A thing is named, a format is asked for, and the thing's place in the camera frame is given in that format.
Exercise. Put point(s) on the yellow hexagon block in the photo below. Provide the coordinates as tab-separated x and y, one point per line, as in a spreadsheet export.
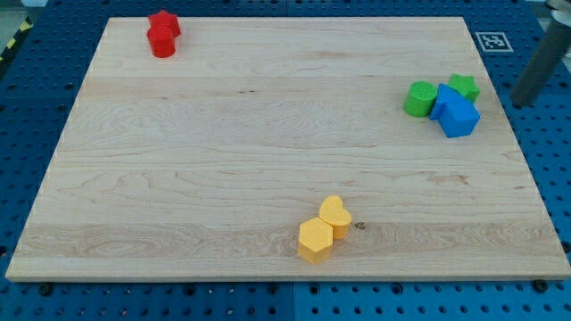
315	240

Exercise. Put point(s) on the wooden board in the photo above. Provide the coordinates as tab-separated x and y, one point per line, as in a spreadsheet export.
203	165

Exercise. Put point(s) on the yellow heart block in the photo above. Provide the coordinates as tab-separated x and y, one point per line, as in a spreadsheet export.
336	215

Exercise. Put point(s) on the green cylinder block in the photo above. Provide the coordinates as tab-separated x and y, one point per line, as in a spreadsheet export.
420	99

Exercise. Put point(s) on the blue triangle block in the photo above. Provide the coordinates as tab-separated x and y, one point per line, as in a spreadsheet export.
445	94

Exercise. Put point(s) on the red cylinder block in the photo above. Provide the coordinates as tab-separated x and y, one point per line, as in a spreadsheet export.
162	41

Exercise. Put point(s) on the blue cube block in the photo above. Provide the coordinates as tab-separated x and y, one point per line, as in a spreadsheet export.
458	118

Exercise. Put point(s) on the red star block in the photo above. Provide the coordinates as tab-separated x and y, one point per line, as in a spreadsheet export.
167	20

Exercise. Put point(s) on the green star block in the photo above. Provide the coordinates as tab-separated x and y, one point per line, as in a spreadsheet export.
465	85

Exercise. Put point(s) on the white fiducial marker tag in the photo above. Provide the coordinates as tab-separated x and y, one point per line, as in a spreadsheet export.
493	42

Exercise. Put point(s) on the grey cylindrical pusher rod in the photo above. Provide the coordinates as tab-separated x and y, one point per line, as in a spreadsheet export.
544	61

